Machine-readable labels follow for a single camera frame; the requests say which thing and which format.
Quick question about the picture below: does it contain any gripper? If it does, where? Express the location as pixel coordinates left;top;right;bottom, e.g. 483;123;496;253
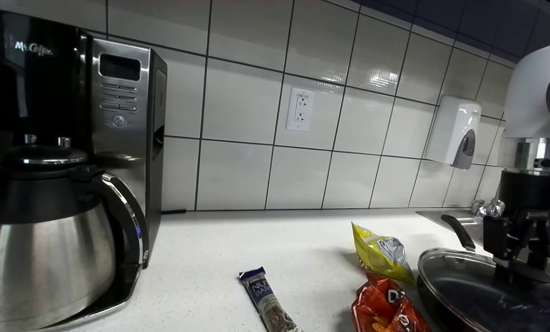
483;170;550;283

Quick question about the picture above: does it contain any glass pan lid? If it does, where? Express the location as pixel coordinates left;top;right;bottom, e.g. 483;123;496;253
417;248;550;332

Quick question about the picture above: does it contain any chrome tap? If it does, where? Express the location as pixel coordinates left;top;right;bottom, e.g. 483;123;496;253
470;198;506;218

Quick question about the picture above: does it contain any black frying pan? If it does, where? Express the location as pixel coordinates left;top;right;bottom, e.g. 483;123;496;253
416;214;550;332

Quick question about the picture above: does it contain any steel sink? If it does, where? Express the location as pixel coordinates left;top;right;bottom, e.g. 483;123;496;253
416;209;550;283

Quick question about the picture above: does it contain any white soap dispenser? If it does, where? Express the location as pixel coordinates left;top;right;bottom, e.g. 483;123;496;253
424;95;482;170

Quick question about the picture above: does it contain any yellow chip bag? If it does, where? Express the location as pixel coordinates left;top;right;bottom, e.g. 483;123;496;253
352;222;416;285

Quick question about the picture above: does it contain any orange chip bag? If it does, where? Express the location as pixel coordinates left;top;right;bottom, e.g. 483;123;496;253
351;272;432;332

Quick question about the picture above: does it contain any blue snack bar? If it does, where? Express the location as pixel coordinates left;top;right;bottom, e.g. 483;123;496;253
238;267;303;332

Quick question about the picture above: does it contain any black and steel coffee maker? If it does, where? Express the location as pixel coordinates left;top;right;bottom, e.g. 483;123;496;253
0;9;168;331

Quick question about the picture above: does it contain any steel coffee carafe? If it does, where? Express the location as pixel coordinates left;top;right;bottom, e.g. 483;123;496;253
0;145;149;330

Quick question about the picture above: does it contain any white wall socket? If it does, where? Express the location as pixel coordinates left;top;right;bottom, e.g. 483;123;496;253
286;88;315;132

